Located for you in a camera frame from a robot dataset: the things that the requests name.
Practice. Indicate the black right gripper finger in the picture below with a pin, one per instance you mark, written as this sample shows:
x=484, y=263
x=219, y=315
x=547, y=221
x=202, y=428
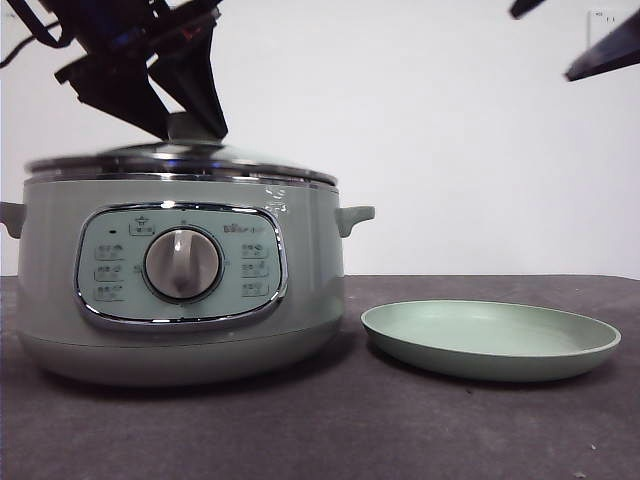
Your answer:
x=610, y=52
x=525, y=7

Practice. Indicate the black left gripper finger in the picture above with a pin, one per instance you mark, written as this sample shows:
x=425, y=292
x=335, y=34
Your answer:
x=115, y=92
x=195, y=85

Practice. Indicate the glass lid with green knob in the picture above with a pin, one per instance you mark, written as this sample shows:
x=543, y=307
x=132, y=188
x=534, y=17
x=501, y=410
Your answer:
x=200, y=157

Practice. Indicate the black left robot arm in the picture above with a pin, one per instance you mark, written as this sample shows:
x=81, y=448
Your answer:
x=125, y=25

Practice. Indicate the pale green electric steamer pot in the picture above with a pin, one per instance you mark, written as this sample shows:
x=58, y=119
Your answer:
x=310, y=280

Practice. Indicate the pale green round plate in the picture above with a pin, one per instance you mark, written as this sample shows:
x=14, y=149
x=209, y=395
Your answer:
x=490, y=345

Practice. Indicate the white wall socket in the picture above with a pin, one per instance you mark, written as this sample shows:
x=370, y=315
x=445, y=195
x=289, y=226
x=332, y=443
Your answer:
x=597, y=30

